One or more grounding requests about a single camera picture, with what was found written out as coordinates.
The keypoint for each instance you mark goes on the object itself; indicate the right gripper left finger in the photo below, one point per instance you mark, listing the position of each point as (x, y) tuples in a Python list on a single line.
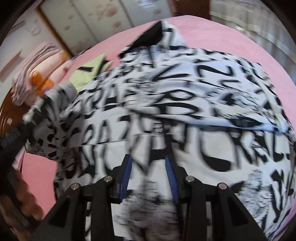
[(121, 176)]

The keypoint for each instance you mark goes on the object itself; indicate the yellow-green black folded garment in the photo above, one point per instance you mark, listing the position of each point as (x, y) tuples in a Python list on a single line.
[(88, 71)]

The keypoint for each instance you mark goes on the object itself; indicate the person's left hand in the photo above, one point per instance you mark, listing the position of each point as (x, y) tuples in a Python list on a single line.
[(29, 206)]

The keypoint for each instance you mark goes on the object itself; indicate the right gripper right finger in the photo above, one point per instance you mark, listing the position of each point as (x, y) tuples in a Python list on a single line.
[(176, 176)]

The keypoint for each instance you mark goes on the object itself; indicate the folded pink bear quilt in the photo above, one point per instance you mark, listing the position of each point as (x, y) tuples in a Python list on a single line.
[(42, 70)]

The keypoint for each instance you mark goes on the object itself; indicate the black white graffiti jacket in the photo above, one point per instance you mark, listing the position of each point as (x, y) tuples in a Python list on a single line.
[(219, 112)]

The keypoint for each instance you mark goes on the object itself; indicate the pink bed sheet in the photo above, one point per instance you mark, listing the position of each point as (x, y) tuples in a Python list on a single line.
[(39, 172)]

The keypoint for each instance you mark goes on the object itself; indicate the floral sliding wardrobe doors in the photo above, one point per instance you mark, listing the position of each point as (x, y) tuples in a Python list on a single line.
[(79, 25)]

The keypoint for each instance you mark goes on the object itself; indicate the brown wooden headboard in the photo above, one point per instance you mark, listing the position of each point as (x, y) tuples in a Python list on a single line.
[(11, 114)]

